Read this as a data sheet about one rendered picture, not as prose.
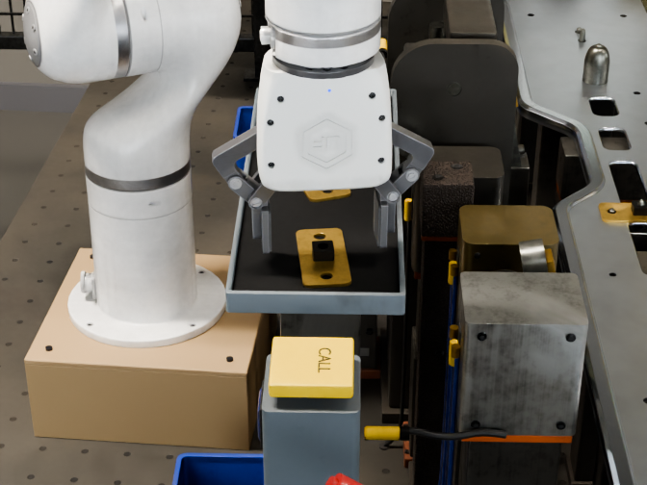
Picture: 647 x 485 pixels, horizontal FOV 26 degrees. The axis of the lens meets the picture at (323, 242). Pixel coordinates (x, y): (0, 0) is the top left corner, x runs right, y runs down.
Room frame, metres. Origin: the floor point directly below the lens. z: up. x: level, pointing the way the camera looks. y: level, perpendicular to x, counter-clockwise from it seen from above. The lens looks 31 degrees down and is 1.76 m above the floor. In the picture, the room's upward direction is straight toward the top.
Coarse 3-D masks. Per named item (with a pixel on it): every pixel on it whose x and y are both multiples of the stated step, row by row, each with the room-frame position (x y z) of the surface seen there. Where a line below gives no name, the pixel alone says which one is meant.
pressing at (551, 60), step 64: (512, 0) 1.91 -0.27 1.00; (576, 0) 1.91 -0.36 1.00; (640, 0) 1.91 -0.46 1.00; (576, 64) 1.68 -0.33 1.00; (640, 64) 1.68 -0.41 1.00; (576, 128) 1.49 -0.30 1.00; (640, 128) 1.50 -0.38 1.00; (576, 192) 1.34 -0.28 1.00; (576, 256) 1.20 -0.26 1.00; (640, 320) 1.10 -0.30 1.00; (640, 384) 1.00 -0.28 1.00; (640, 448) 0.91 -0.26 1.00
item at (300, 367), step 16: (272, 352) 0.82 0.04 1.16; (288, 352) 0.82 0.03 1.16; (304, 352) 0.82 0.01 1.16; (320, 352) 0.82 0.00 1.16; (336, 352) 0.82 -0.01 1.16; (352, 352) 0.82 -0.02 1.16; (272, 368) 0.80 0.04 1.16; (288, 368) 0.80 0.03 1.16; (304, 368) 0.80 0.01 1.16; (320, 368) 0.80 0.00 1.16; (336, 368) 0.80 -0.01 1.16; (352, 368) 0.81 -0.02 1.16; (272, 384) 0.79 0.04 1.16; (288, 384) 0.79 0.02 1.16; (304, 384) 0.79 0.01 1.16; (320, 384) 0.79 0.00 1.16; (336, 384) 0.79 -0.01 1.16; (352, 384) 0.79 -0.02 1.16
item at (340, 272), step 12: (336, 228) 0.99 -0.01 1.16; (300, 240) 0.98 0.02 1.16; (312, 240) 0.98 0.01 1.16; (324, 240) 0.98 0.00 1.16; (336, 240) 0.98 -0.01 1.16; (300, 252) 0.96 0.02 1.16; (312, 252) 0.95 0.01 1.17; (324, 252) 0.94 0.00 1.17; (336, 252) 0.96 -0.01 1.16; (300, 264) 0.94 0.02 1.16; (312, 264) 0.94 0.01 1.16; (324, 264) 0.94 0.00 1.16; (336, 264) 0.94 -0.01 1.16; (348, 264) 0.94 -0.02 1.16; (312, 276) 0.92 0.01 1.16; (336, 276) 0.92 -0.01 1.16; (348, 276) 0.92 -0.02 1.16
